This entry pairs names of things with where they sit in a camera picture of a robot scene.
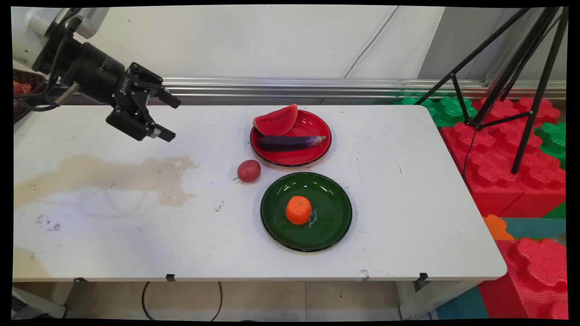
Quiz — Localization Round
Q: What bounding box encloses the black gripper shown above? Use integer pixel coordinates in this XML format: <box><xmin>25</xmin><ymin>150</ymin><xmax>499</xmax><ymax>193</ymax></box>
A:
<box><xmin>61</xmin><ymin>42</ymin><xmax>182</xmax><ymax>142</ymax></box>

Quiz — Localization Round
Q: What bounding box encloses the orange toy mandarin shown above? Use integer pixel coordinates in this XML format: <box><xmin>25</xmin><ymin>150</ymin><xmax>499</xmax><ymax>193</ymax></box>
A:
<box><xmin>285</xmin><ymin>196</ymin><xmax>313</xmax><ymax>225</ymax></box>

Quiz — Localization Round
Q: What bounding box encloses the brown wicker basket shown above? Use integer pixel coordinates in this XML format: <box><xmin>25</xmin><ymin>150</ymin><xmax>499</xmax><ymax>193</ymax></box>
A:
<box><xmin>13</xmin><ymin>69</ymin><xmax>47</xmax><ymax>124</ymax></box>

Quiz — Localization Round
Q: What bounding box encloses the red toy apple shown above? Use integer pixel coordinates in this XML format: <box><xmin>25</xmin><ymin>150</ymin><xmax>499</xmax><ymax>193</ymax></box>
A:
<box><xmin>233</xmin><ymin>159</ymin><xmax>262</xmax><ymax>184</ymax></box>

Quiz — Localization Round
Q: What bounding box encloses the toy watermelon slice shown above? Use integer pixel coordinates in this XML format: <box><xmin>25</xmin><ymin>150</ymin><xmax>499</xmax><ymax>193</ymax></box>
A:
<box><xmin>253</xmin><ymin>104</ymin><xmax>299</xmax><ymax>137</ymax></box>

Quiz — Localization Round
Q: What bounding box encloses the purple toy eggplant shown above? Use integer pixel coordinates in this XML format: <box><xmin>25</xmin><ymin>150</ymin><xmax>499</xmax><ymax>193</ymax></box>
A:
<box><xmin>258</xmin><ymin>135</ymin><xmax>327</xmax><ymax>152</ymax></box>

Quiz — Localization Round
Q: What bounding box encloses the red enamel plate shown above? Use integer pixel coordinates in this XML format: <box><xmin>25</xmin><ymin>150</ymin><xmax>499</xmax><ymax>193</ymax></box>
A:
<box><xmin>250</xmin><ymin>109</ymin><xmax>332</xmax><ymax>168</ymax></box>

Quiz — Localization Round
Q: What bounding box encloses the green enamel plate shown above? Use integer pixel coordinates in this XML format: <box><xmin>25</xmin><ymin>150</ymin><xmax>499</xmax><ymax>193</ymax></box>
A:
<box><xmin>260</xmin><ymin>172</ymin><xmax>353</xmax><ymax>253</ymax></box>

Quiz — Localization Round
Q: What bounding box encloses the grey metal base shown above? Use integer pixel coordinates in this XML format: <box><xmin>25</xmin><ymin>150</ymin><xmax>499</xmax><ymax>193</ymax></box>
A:
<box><xmin>11</xmin><ymin>287</ymin><xmax>68</xmax><ymax>320</ymax></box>

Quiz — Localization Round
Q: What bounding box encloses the green foam block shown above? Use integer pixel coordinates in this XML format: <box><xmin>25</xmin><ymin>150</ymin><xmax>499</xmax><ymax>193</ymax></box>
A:
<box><xmin>534</xmin><ymin>121</ymin><xmax>567</xmax><ymax>169</ymax></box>
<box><xmin>399</xmin><ymin>94</ymin><xmax>477</xmax><ymax>128</ymax></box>

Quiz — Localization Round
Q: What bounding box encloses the red foam block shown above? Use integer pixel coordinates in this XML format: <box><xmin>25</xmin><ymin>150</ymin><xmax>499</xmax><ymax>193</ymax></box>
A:
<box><xmin>478</xmin><ymin>237</ymin><xmax>569</xmax><ymax>320</ymax></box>
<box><xmin>498</xmin><ymin>147</ymin><xmax>567</xmax><ymax>219</ymax></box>
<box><xmin>471</xmin><ymin>96</ymin><xmax>562</xmax><ymax>126</ymax></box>
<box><xmin>440</xmin><ymin>121</ymin><xmax>525</xmax><ymax>218</ymax></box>

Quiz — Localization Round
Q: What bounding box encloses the orange foam piece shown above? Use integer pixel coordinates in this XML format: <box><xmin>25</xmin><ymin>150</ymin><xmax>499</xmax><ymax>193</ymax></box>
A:
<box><xmin>482</xmin><ymin>215</ymin><xmax>516</xmax><ymax>241</ymax></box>

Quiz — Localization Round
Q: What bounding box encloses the teal foam mat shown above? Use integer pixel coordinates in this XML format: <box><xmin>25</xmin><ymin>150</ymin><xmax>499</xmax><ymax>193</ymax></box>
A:
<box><xmin>501</xmin><ymin>217</ymin><xmax>567</xmax><ymax>240</ymax></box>
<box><xmin>436</xmin><ymin>285</ymin><xmax>491</xmax><ymax>320</ymax></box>

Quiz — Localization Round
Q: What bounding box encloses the black tripod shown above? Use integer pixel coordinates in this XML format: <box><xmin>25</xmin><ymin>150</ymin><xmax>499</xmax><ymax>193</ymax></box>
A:
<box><xmin>415</xmin><ymin>7</ymin><xmax>569</xmax><ymax>175</ymax></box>

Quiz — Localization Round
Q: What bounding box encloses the black cable with silver plug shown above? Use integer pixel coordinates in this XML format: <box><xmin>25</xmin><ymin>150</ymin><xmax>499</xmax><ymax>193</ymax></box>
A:
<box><xmin>15</xmin><ymin>83</ymin><xmax>80</xmax><ymax>112</ymax></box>

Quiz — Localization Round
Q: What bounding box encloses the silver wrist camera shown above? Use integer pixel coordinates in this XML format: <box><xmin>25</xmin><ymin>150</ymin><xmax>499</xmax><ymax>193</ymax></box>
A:
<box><xmin>72</xmin><ymin>7</ymin><xmax>110</xmax><ymax>39</ymax></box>

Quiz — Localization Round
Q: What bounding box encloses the black camera cable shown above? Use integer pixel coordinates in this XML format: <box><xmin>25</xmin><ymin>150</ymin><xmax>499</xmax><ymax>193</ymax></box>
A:
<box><xmin>44</xmin><ymin>17</ymin><xmax>82</xmax><ymax>87</ymax></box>

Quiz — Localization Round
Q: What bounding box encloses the aluminium wall rail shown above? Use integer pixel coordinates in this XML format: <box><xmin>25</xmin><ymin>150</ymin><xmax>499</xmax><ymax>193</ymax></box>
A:
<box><xmin>161</xmin><ymin>77</ymin><xmax>567</xmax><ymax>101</ymax></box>

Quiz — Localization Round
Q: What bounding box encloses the black cable under table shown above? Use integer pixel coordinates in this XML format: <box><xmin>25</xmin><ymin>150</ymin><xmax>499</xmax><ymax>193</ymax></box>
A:
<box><xmin>141</xmin><ymin>282</ymin><xmax>223</xmax><ymax>322</ymax></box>

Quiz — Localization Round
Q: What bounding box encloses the thin black tripod cable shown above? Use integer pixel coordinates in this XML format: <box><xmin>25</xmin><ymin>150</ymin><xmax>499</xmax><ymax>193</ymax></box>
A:
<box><xmin>462</xmin><ymin>128</ymin><xmax>477</xmax><ymax>182</ymax></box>

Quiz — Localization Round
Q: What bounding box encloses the white table leg frame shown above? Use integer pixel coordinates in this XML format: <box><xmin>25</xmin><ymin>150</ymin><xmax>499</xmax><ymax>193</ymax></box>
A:
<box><xmin>398</xmin><ymin>280</ymin><xmax>482</xmax><ymax>320</ymax></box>

